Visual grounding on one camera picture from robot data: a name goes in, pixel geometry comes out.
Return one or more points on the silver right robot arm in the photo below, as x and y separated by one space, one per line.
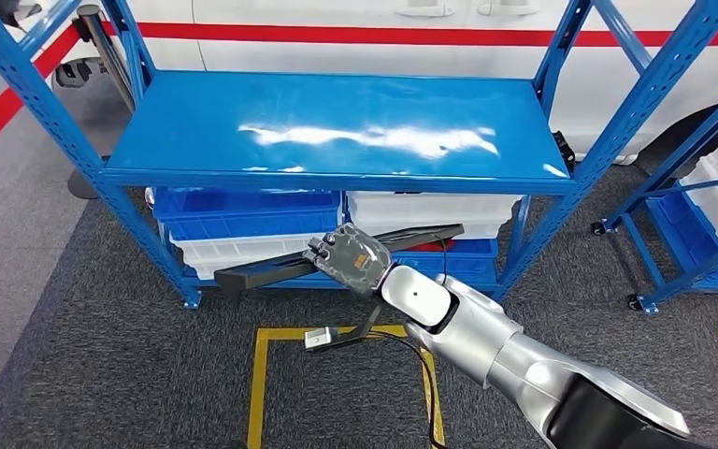
489 347

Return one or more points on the grey stanchion post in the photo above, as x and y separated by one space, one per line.
108 62

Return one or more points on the black ribbed plastic part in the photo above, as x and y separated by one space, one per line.
563 152

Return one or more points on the black pole stanchion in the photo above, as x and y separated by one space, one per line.
83 185

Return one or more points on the black camera bracket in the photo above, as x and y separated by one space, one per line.
353 338

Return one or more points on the white car, red stripe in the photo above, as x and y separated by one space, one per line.
334 56

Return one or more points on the red barrier belt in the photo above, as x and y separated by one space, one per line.
12 102

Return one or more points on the blue steel shelf rack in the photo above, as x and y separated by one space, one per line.
210 111

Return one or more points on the red item in bin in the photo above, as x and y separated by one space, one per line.
433 247

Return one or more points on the black plastic plate frame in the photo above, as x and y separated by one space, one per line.
254 276

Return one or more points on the blue wheeled shelf rack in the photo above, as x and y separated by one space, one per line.
675 163

